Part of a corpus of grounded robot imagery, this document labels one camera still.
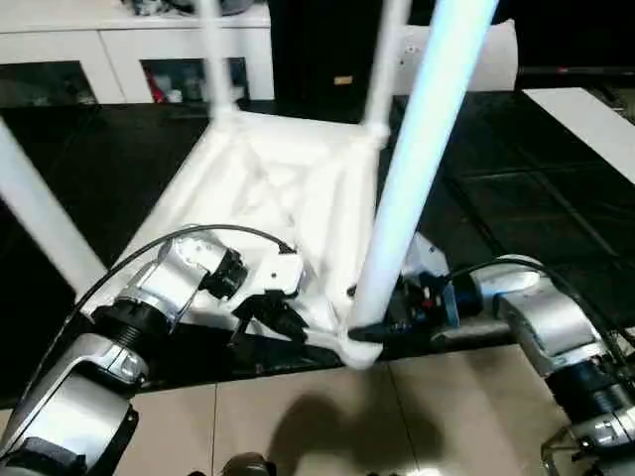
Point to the white plastic table top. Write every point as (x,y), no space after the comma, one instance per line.
(273,149)

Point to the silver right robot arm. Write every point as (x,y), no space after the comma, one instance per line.
(555,317)

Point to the dark robot left foot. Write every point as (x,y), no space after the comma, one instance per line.
(248,466)

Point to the black table mat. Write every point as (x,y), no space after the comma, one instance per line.
(521,188)

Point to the red packet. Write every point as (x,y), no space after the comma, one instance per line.
(158,91)

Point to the white flat board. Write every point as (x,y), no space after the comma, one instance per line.
(580,114)

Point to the white bag with round fitting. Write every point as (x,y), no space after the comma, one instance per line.
(491,59)

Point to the black box with gold label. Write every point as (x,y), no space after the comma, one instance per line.
(317,49)

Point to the white glass-door cabinet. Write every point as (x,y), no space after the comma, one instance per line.
(124,42)

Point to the grey helmet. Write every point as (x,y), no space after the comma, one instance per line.
(240,5)

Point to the black television screen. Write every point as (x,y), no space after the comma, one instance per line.
(575,35)

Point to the black tangled items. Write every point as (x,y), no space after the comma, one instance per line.
(149,5)

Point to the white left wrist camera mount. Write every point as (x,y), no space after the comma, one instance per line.
(278,270)

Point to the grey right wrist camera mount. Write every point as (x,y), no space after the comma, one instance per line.
(426,258)

